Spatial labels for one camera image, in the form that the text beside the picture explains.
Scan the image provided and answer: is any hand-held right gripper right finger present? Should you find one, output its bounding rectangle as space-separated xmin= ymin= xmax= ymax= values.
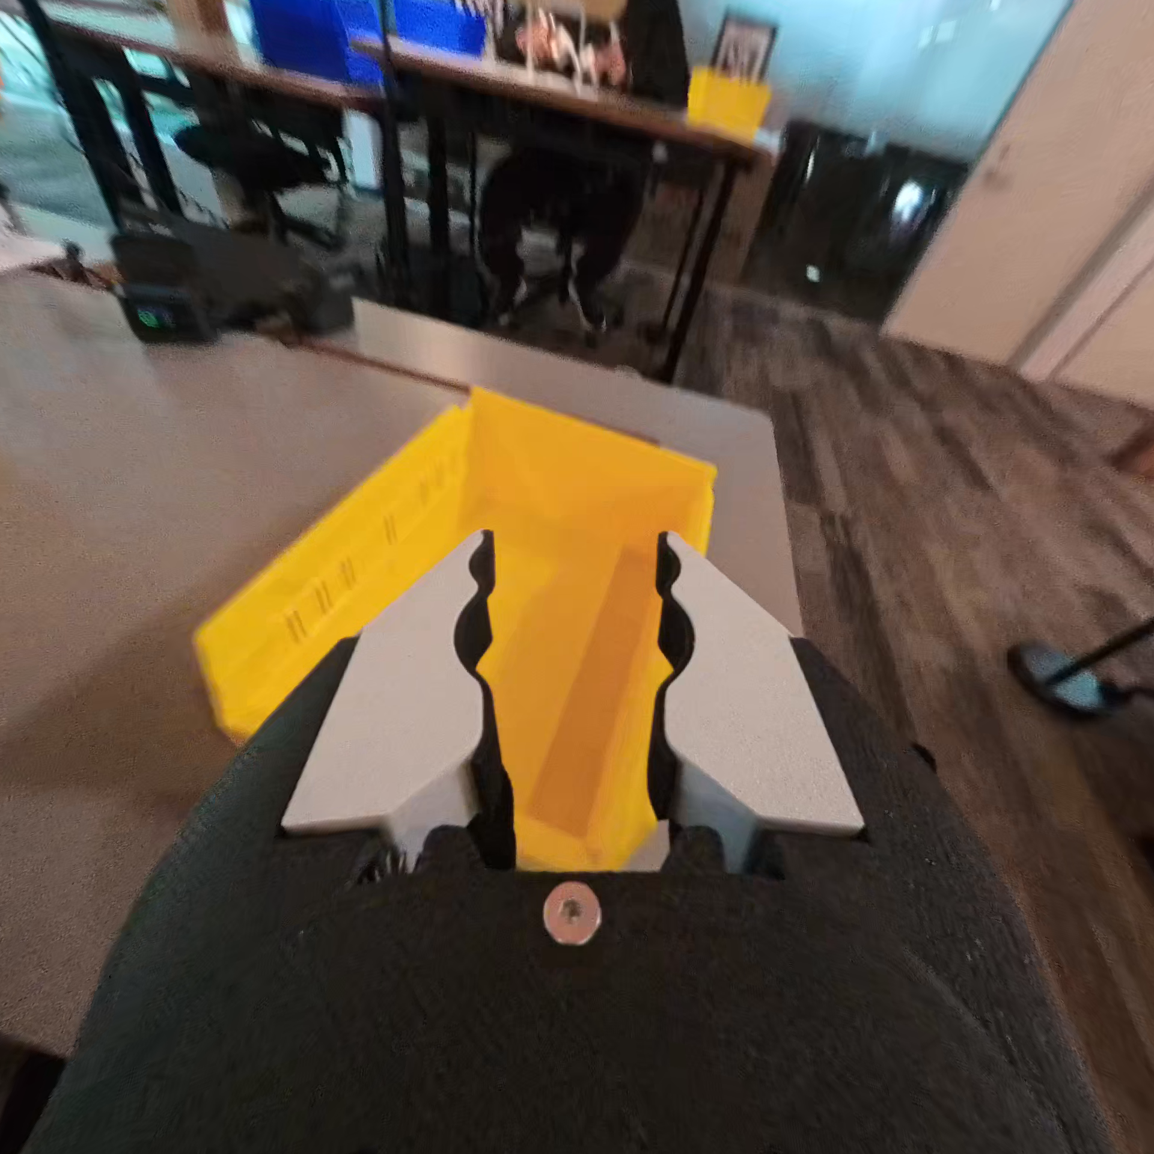
xmin=648 ymin=530 xmax=867 ymax=874

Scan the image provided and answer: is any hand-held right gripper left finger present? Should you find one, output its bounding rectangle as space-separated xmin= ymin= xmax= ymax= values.
xmin=282 ymin=530 xmax=516 ymax=874

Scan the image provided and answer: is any yellow plastic bin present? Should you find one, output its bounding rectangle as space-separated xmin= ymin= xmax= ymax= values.
xmin=193 ymin=388 xmax=720 ymax=874

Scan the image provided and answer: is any cardboard box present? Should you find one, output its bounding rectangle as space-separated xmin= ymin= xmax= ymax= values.
xmin=650 ymin=158 xmax=781 ymax=286

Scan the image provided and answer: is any black light stand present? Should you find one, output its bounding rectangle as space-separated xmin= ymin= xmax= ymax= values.
xmin=376 ymin=0 xmax=414 ymax=310

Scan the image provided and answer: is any black office chair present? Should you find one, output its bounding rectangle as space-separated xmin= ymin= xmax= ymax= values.
xmin=176 ymin=118 xmax=349 ymax=250

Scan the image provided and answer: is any white door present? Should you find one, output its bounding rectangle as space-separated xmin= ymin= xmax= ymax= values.
xmin=884 ymin=0 xmax=1154 ymax=381

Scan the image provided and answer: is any small yellow bin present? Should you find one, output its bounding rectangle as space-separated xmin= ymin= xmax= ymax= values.
xmin=687 ymin=65 xmax=773 ymax=142

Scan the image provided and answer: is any dark wooden desk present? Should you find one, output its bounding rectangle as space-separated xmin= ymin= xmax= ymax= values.
xmin=352 ymin=34 xmax=778 ymax=385

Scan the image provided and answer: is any brown table with black legs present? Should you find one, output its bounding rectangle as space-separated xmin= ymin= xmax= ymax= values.
xmin=36 ymin=0 xmax=392 ymax=272

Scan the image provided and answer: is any framed printed tag sign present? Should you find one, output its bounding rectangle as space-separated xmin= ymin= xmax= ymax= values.
xmin=713 ymin=10 xmax=778 ymax=82

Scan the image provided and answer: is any large blue plastic crate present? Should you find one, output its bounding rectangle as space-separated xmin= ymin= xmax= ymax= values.
xmin=251 ymin=0 xmax=385 ymax=87

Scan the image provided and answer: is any black stand pole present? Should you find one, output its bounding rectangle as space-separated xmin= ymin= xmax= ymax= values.
xmin=19 ymin=0 xmax=123 ymax=233

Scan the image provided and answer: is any small blue plastic bin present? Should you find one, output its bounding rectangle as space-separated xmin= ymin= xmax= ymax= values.
xmin=392 ymin=0 xmax=487 ymax=55

